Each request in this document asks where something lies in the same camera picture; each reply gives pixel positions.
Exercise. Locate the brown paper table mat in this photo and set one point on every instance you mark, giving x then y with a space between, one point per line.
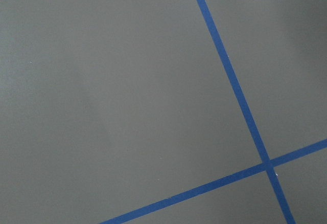
163 111

